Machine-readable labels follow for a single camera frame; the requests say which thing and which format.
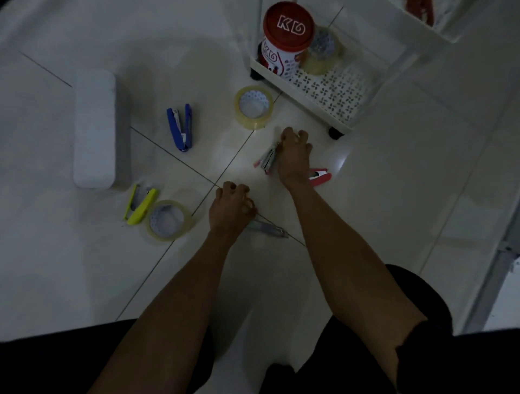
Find yellow stapler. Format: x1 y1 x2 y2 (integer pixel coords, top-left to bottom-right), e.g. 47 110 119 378
123 183 159 226

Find person's left forearm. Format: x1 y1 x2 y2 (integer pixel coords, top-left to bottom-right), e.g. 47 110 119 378
87 229 252 394

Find long white plastic box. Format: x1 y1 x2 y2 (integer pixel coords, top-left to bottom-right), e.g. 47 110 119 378
72 69 118 191

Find person's left hand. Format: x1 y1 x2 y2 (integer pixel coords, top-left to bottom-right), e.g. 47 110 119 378
209 181 257 241

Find red stapler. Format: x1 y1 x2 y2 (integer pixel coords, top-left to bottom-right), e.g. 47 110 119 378
307 167 333 187

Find grey metal stand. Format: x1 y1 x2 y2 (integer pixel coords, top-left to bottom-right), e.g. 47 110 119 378
461 202 520 336

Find white small cart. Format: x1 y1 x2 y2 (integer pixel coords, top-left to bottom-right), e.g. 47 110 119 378
248 0 480 141

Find person's right hand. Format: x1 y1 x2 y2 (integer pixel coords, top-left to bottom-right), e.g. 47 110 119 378
276 126 314 192

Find person's right forearm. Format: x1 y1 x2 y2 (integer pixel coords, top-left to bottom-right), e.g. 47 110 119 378
290 178 430 386

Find clear green utility knife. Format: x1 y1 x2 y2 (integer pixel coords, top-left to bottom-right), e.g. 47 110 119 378
248 220 290 239

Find red utility knife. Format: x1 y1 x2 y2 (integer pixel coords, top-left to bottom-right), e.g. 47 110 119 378
404 0 436 27

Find blue stapler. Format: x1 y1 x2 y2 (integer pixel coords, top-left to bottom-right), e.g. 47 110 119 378
165 103 194 153

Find red lidded round can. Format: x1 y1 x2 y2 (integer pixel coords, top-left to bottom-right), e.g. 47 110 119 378
258 1 316 80

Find person's black trousers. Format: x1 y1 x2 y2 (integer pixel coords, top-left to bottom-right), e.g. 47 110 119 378
0 264 454 394

